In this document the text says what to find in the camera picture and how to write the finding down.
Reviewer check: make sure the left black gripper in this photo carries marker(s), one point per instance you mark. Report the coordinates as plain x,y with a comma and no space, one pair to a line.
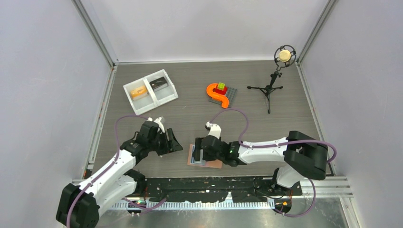
171,146

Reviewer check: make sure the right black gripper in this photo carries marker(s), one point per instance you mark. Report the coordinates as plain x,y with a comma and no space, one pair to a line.
196,154

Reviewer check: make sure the pink leather card holder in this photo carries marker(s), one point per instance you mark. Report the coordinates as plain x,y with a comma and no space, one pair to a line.
206,164

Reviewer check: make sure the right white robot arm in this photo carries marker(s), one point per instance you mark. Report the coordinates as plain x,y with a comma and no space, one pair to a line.
302,156

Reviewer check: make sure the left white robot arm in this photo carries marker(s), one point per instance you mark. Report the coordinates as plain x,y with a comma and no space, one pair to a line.
82,205

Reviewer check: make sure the orange card box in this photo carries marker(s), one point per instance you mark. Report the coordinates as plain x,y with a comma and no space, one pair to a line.
139,92

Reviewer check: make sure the black card box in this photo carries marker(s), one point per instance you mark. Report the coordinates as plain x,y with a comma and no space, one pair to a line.
158,84

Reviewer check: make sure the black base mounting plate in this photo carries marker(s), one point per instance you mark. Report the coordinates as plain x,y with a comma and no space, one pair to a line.
214,189

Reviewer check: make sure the white two-compartment tray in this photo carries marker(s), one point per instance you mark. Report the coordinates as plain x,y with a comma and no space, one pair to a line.
154,99

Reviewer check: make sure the orange S-shaped toy track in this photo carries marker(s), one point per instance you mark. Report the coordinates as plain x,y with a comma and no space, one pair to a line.
224,99

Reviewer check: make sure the red toy brick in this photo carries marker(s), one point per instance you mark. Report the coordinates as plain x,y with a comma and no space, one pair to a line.
221,92

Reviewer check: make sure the grey toy baseplate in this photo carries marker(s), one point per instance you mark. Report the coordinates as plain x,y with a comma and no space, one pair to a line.
230,95

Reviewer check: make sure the green toy brick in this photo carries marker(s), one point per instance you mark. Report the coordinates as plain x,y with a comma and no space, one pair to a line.
221,86

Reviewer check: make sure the black tripod mic stand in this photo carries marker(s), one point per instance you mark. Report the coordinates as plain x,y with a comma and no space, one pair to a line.
268,89

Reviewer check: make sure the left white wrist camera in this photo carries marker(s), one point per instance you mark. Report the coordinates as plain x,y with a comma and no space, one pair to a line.
160,121

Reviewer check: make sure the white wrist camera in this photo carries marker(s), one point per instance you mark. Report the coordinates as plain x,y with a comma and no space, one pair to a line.
160,121
214,129

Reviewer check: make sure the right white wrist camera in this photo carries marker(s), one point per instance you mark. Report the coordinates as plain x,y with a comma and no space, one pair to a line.
214,129

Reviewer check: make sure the microphone with shock mount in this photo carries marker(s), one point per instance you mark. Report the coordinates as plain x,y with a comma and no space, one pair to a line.
285,56

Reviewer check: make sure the aluminium frame rail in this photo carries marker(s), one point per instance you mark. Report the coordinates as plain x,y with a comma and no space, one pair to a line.
333,187

